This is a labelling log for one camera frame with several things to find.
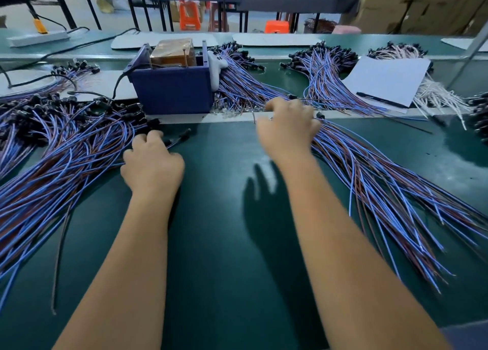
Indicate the grey metal pole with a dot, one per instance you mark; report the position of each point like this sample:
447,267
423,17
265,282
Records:
467,56

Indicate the brown cardboard block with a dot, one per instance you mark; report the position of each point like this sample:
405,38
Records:
172,53

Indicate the orange plug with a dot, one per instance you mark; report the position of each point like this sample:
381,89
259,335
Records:
40,26

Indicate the orange plastic stool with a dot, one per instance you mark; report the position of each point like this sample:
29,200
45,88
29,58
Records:
277,27
190,16

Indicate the white flat mat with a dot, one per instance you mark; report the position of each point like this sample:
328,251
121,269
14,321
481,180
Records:
278,40
168,41
99,87
467,44

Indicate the thin black stand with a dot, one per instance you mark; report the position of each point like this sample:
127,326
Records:
223,3

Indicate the person's left forearm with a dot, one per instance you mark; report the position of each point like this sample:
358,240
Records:
114,281

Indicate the pink plastic stool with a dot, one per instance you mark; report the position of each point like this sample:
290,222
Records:
347,29

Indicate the person's right forearm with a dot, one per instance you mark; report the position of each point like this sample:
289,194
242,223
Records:
358,270

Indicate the person's right hand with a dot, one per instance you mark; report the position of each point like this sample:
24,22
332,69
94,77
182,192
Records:
288,132

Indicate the stack of large cardboard boxes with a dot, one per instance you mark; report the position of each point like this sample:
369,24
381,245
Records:
419,7

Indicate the white power strip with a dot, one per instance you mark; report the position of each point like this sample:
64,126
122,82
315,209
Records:
38,39

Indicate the blue plastic tester box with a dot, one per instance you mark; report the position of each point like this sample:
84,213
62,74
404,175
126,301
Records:
169,90

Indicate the white paper sheet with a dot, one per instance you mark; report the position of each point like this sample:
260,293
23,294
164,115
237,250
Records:
387,80

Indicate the black pen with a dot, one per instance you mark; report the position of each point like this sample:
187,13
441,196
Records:
381,100

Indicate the person's left hand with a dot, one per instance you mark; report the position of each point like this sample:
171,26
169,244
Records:
154,169

